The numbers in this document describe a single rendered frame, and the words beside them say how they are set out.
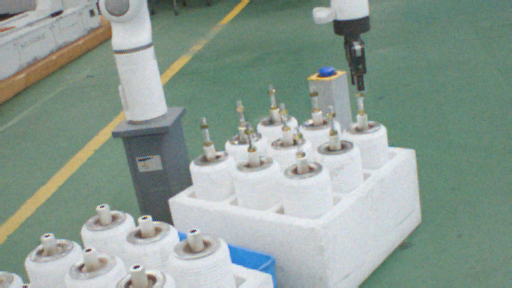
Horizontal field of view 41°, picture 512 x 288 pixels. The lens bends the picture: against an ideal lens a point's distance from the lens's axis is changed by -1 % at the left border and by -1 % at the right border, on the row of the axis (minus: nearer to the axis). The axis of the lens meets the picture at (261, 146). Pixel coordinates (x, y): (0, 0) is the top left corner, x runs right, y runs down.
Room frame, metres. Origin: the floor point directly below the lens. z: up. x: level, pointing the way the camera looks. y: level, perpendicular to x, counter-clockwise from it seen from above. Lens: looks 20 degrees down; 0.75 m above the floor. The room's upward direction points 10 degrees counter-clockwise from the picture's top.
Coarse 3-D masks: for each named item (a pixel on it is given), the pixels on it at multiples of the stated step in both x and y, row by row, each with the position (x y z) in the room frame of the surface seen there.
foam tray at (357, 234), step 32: (192, 192) 1.37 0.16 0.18; (352, 192) 1.23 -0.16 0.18; (384, 192) 1.28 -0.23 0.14; (416, 192) 1.39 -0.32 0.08; (192, 224) 1.31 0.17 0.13; (224, 224) 1.25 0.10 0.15; (256, 224) 1.20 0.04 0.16; (288, 224) 1.15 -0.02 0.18; (320, 224) 1.12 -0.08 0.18; (352, 224) 1.18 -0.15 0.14; (384, 224) 1.27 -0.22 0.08; (416, 224) 1.37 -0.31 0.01; (288, 256) 1.15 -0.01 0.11; (320, 256) 1.11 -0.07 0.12; (352, 256) 1.17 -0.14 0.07; (384, 256) 1.26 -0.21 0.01
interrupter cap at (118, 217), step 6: (96, 216) 1.16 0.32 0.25; (114, 216) 1.15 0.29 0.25; (120, 216) 1.14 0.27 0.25; (126, 216) 1.13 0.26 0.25; (90, 222) 1.13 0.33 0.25; (96, 222) 1.13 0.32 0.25; (114, 222) 1.12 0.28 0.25; (120, 222) 1.11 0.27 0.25; (90, 228) 1.11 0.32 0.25; (96, 228) 1.10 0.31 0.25; (102, 228) 1.10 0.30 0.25; (108, 228) 1.10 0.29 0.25
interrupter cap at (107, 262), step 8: (104, 256) 0.99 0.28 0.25; (112, 256) 0.98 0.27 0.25; (80, 264) 0.98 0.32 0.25; (104, 264) 0.97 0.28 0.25; (112, 264) 0.96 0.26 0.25; (72, 272) 0.95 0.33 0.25; (80, 272) 0.95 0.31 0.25; (88, 272) 0.95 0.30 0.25; (96, 272) 0.94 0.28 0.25; (104, 272) 0.94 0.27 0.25
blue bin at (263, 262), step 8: (184, 232) 1.31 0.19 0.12; (232, 248) 1.21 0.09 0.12; (240, 248) 1.19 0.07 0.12; (248, 248) 1.19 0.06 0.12; (232, 256) 1.21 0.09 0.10; (240, 256) 1.20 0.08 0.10; (248, 256) 1.18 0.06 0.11; (256, 256) 1.17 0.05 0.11; (264, 256) 1.15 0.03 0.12; (272, 256) 1.14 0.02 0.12; (240, 264) 1.20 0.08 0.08; (248, 264) 1.18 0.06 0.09; (256, 264) 1.17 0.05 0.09; (264, 264) 1.11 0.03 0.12; (272, 264) 1.12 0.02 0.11; (264, 272) 1.11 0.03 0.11; (272, 272) 1.13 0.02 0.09; (272, 280) 1.13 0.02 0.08
